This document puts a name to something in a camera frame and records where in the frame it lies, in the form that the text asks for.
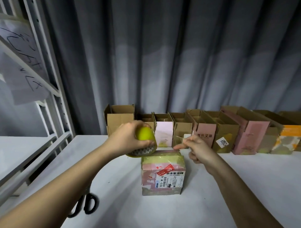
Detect brown box with barcode label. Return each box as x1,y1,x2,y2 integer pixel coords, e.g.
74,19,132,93
103,104,136,137

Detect handwritten paper sheet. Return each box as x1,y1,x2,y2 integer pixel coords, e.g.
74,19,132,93
0,18,50,81
2,57,52,106

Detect person's left forearm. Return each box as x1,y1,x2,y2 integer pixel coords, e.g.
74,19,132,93
0,141,117,228

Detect yellow tape roll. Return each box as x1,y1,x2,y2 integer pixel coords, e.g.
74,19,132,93
126,125,158,158

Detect person's left hand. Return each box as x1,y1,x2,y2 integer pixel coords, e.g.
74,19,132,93
103,120,156,158

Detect white metal shelf rack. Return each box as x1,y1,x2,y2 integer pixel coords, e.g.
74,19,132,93
0,0,76,207

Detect person's right forearm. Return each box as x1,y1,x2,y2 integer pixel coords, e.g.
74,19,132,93
206,159,284,228

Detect orange and white carton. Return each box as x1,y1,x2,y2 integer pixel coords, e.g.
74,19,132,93
270,124,301,156

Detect brown box with white label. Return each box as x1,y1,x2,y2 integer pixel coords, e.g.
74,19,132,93
169,112,194,148

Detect person's right hand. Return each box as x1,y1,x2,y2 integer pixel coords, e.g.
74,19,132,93
172,134,223,176

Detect pink lettered cardboard box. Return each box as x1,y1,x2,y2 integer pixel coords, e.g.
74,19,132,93
220,105,272,156
186,109,218,149

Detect taped brown cardboard box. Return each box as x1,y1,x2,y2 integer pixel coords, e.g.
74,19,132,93
136,113,157,132

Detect pink green printed cardboard box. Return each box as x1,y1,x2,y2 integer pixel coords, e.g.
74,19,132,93
140,150,187,197

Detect pink and yellow printed box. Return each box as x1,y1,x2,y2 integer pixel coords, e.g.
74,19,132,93
153,112,175,148

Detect black scissors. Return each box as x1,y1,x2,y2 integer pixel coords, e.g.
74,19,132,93
66,187,100,219

